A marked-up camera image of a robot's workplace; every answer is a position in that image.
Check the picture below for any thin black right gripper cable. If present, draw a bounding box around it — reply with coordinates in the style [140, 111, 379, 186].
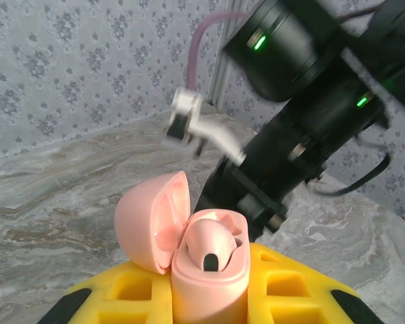
[308, 151, 392, 197]

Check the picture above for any pink earbud charging case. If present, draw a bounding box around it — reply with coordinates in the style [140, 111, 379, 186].
[113, 170, 251, 324]

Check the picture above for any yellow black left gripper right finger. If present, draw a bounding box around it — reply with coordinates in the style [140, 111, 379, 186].
[245, 242, 387, 324]

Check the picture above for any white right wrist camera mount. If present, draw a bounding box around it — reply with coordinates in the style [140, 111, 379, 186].
[164, 86, 248, 163]

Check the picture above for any pink wireless earbud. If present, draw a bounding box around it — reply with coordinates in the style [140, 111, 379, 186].
[183, 219, 240, 273]

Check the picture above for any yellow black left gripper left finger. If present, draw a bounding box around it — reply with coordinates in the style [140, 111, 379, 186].
[42, 260, 176, 324]

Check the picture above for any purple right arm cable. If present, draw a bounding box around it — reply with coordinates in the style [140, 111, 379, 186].
[187, 9, 249, 92]

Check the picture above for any aluminium frame post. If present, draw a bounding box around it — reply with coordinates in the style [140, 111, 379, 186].
[209, 0, 239, 108]

